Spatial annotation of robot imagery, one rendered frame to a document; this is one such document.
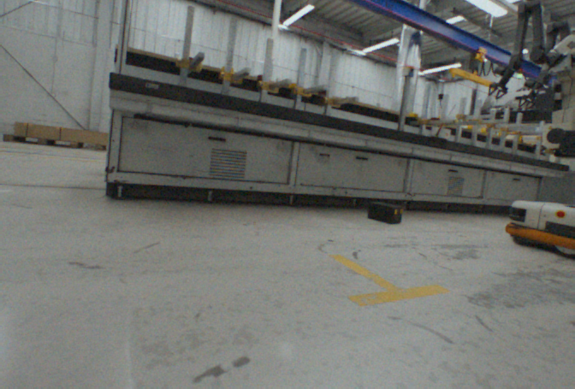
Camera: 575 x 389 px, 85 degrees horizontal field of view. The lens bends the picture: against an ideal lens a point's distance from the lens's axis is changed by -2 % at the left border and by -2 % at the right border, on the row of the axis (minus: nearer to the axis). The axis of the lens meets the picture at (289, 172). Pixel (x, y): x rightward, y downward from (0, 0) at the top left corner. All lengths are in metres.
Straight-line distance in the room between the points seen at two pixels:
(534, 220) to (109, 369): 2.30
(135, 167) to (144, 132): 0.23
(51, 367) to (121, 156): 1.58
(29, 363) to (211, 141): 1.71
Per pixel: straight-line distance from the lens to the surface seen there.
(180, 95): 1.90
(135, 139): 2.14
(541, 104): 2.73
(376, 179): 2.95
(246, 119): 2.04
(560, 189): 5.54
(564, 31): 3.22
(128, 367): 0.67
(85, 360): 0.71
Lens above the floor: 0.39
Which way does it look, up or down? 3 degrees down
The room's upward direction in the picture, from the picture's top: 7 degrees clockwise
